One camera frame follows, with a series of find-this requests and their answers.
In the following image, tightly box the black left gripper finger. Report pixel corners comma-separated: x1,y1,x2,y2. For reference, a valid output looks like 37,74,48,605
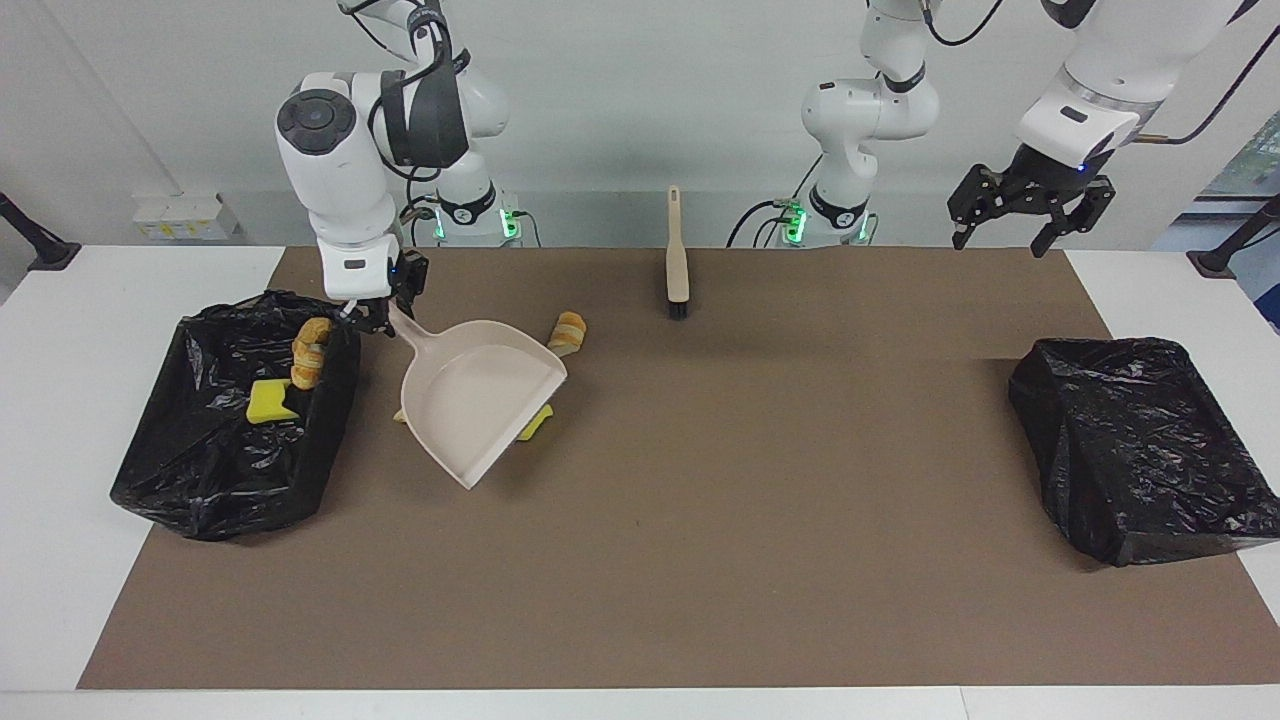
1030,178,1117,259
947,163,1013,251

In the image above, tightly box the striped croissant bread piece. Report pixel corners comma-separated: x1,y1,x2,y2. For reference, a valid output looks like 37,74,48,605
547,311,588,358
293,317,335,363

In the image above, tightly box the large notched yellow sponge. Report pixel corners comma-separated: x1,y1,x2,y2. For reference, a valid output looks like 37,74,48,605
246,379,301,425

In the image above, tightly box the beige plastic dustpan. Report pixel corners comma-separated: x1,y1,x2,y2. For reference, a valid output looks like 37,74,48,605
387,303,569,491

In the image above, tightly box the beige hand brush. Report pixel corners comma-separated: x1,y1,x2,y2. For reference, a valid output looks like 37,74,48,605
665,185,691,321

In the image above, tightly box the black trash bag bin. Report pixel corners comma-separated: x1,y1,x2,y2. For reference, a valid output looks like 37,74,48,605
110,290,363,543
1008,337,1280,568

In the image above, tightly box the black clamp stand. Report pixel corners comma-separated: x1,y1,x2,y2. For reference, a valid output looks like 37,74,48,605
0,190,81,271
1187,195,1280,279

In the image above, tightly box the brown table mat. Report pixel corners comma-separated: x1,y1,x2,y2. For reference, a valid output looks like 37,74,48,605
77,247,1280,691

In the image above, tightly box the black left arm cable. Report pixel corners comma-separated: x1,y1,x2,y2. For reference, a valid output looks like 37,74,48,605
925,0,1280,146

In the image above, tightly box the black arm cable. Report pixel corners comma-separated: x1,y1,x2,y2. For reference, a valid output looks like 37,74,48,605
925,0,1280,146
340,0,471,251

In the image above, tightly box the window with blue frame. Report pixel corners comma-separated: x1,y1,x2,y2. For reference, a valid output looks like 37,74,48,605
1148,118,1280,334

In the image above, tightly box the white wall socket box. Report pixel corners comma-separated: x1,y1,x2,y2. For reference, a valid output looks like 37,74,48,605
133,193,242,241

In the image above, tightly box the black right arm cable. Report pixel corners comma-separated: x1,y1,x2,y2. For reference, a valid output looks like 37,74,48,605
340,0,471,251

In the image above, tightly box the black base cable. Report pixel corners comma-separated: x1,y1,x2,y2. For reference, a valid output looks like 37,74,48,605
727,198,801,248

